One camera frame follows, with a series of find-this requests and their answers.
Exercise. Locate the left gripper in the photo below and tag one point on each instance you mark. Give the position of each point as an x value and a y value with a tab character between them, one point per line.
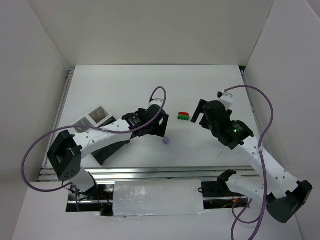
160	122

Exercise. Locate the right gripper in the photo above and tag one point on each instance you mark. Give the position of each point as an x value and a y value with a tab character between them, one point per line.
202	116

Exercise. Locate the purple square lego brick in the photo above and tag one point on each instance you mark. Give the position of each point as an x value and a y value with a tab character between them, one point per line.
166	140

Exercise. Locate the red green arched lego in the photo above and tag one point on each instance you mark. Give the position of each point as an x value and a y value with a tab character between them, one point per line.
184	116

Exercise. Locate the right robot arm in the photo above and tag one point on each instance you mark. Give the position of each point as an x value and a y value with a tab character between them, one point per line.
282	192

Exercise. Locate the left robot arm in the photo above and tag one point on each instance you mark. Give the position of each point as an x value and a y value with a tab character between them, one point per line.
68	150

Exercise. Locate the black two-compartment container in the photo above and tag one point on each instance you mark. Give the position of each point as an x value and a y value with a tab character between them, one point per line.
104	153

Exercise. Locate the white two-compartment container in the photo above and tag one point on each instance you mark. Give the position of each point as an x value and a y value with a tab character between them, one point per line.
97	118

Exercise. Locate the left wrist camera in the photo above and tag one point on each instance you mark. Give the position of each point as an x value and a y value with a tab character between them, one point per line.
156	101

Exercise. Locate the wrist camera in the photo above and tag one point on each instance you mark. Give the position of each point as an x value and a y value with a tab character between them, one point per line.
156	101
225	98

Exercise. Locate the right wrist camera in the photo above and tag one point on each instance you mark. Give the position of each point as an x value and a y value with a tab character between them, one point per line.
225	98

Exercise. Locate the aluminium front rail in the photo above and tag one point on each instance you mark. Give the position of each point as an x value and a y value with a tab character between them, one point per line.
108	175

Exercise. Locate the aluminium right rail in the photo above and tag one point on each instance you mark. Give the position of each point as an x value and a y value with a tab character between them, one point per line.
249	93

